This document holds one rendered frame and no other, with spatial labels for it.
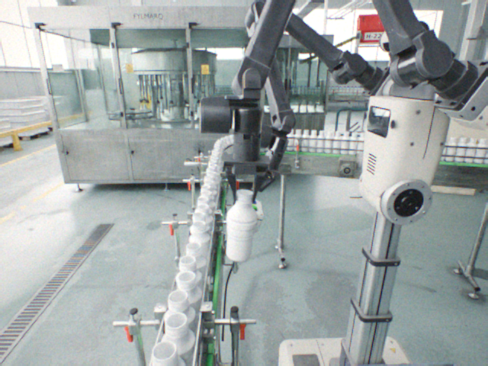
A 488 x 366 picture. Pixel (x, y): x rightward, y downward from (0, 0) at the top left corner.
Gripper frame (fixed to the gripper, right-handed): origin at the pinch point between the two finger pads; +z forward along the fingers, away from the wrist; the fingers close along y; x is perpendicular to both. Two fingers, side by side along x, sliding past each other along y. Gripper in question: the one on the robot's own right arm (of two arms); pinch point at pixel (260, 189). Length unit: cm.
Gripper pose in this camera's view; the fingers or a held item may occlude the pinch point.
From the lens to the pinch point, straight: 104.7
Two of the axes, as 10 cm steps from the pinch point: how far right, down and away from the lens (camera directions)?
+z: -3.4, 8.9, 3.1
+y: 0.3, 3.4, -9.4
